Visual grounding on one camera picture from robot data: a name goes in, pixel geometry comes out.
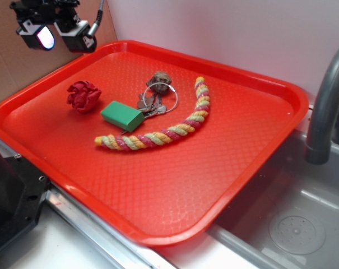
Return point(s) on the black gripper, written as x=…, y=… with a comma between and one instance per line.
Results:
x=34, y=16

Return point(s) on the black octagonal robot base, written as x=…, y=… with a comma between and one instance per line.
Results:
x=23, y=189

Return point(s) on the crumpled red paper ball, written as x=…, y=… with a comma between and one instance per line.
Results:
x=83, y=96

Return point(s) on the green rectangular block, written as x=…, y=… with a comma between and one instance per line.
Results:
x=122, y=116

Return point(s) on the brown rock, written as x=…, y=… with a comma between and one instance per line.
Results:
x=159, y=81

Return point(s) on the red plastic tray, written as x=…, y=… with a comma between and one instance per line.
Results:
x=166, y=194

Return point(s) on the grey faucet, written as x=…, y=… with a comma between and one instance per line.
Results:
x=324, y=124

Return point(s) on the grey sink basin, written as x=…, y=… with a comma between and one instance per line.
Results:
x=287, y=216

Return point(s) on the silver keys on ring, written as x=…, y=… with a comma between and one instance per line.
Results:
x=150, y=101

